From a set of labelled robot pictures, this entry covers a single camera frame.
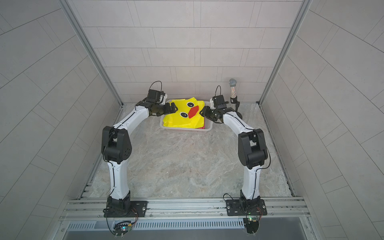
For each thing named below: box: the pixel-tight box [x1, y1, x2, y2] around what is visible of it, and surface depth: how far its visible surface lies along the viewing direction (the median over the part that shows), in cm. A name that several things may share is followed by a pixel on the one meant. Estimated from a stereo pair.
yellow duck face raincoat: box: [163, 97, 206, 129], surface depth 96 cm
